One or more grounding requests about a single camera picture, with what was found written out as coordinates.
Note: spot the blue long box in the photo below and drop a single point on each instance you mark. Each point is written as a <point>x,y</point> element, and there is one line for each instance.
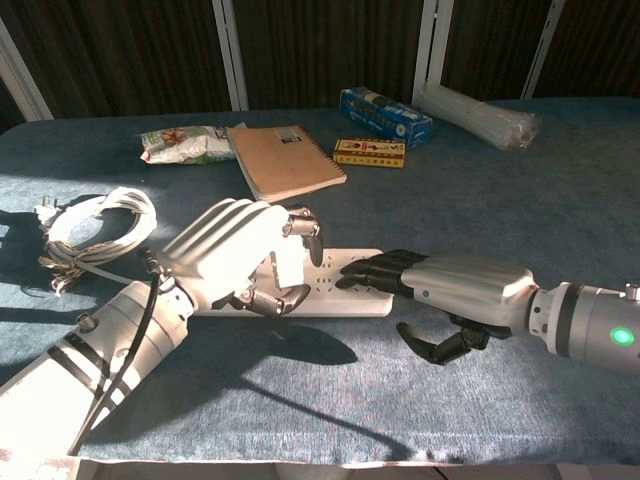
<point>385,120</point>

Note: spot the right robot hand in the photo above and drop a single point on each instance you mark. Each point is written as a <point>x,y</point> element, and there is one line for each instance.
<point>470,285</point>

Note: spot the red yellow small box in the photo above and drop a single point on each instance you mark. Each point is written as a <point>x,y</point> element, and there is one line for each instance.
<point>370,154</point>

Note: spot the brown spiral notebook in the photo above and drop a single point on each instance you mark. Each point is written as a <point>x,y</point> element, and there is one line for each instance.
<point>285,160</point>

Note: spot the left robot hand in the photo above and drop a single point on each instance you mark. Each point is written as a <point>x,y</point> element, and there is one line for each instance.
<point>220,240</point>

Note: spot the blue table cloth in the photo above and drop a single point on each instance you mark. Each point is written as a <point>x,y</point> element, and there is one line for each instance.
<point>475,210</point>

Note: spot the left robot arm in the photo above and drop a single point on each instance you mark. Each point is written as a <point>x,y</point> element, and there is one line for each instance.
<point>100,350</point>

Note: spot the green white snack bag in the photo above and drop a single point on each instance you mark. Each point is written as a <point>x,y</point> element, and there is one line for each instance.
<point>180,145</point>

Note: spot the white metal frame post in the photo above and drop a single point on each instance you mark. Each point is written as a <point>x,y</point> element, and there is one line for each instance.
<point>434,45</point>
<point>25,75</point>
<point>231,55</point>
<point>542,50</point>

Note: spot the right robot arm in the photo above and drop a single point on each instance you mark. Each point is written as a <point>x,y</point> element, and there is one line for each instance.
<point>585,325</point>

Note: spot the white power strip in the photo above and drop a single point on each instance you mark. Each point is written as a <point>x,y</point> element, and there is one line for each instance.
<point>350,300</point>

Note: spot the clear straws pack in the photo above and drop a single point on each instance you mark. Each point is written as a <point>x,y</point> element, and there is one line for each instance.
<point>475,115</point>

